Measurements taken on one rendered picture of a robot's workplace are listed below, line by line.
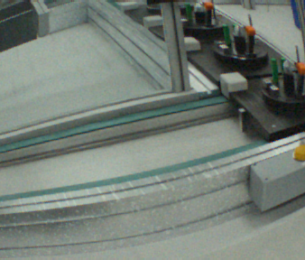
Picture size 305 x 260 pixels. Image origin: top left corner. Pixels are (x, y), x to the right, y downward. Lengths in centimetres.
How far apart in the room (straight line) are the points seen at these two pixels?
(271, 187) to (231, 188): 9
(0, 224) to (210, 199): 36
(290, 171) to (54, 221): 38
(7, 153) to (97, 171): 20
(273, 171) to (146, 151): 30
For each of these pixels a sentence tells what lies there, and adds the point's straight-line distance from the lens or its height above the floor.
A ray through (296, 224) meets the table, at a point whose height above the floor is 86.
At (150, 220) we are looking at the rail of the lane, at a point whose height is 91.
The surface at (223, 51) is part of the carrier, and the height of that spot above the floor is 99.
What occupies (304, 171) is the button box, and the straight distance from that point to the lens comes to 106.
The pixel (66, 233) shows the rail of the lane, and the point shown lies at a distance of 104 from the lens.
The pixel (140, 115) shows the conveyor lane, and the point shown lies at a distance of 130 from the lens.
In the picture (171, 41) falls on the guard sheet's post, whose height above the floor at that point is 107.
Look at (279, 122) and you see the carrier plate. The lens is 119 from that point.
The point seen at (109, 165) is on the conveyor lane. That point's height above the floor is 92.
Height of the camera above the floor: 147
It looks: 25 degrees down
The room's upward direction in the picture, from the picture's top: 6 degrees counter-clockwise
